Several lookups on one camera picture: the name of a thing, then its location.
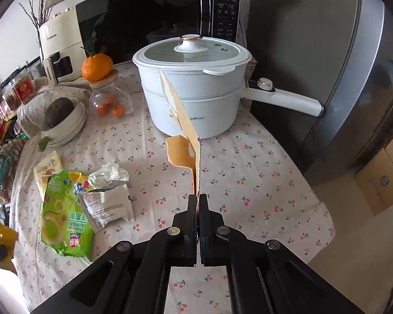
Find green snack bag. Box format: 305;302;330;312
39;169;96;259

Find white electric cooking pot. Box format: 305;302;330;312
133;59;324;139

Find glass jar with wooden lid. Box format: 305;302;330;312
89;70;134;119

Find white ceramic bowl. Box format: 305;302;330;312
41;118;88;147
41;97;86;138

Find brown cardboard box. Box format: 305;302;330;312
355;148;393;217

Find tan cardboard piece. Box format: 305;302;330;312
159;69;201;201

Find cream air fryer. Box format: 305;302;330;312
38;8;86;85

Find large orange tangerine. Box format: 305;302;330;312
82;53;114;82

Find small white red box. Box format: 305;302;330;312
245;57;258;80

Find dark green pumpkin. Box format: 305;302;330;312
45;97;75;129

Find cherry print tablecloth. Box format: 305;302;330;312
10;60;335;314

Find grey refrigerator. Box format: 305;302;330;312
249;0;393;184

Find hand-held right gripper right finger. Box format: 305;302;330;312
199;194;365;314

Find black microwave oven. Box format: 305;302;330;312
75;0;253;70

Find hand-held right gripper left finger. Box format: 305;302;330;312
29;194;199;314

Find clear jar with red label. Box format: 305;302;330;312
4;75;37;110

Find black wire rack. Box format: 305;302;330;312
0;57;45;204

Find silver white snack packet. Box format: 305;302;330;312
77;185;136;233

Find pale yellow snack packet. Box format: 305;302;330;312
33;150;64;194

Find bare dry branches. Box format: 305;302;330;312
19;0;53;31

